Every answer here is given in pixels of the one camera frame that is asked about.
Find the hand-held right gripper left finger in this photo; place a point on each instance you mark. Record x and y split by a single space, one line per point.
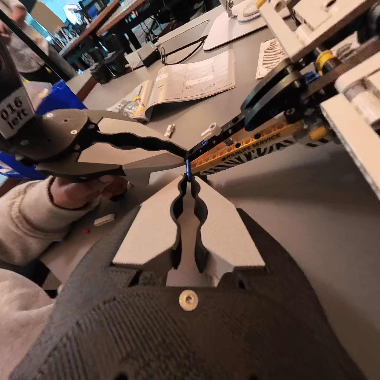
148 234

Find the blue plastic bin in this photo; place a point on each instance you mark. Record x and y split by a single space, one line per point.
62 98

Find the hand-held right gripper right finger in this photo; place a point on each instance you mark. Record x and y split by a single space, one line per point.
231 237

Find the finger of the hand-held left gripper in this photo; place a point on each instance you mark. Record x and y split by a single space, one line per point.
115 126
133 157

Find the person's left hand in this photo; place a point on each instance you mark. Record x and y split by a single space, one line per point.
77 193

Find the zebra striped sticker sheet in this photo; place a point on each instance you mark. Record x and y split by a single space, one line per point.
270 56

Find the person's left forearm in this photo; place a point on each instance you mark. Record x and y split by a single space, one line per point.
26 225

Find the black battery chargers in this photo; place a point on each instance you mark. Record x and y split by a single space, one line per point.
104 71

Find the black power adapter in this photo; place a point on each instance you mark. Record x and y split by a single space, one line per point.
148 55

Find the open instruction booklet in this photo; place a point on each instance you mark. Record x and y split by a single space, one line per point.
193 80

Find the person's grey hoodie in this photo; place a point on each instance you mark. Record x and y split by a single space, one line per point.
23 320

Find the blue lego pin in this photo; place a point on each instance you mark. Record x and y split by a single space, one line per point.
188 169

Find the white lego panel piece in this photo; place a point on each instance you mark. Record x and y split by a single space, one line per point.
169 130

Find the white yellow lego plane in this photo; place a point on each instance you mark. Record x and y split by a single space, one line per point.
341 89

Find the white flat lego beam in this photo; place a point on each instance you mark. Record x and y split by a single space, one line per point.
104 219

